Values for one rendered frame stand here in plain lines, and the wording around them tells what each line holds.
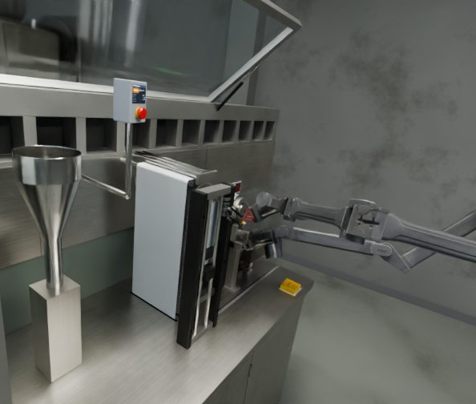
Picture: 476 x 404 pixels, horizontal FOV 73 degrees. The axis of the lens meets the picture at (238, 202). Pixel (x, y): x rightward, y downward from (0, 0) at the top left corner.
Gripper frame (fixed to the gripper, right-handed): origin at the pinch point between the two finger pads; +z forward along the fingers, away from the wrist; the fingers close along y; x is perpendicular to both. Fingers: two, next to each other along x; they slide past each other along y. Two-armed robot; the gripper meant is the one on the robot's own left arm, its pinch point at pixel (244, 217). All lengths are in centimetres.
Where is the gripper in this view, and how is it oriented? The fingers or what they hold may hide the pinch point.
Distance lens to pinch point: 134.1
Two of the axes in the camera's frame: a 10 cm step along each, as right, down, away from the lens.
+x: -4.1, -9.1, -0.3
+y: 5.5, -2.7, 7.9
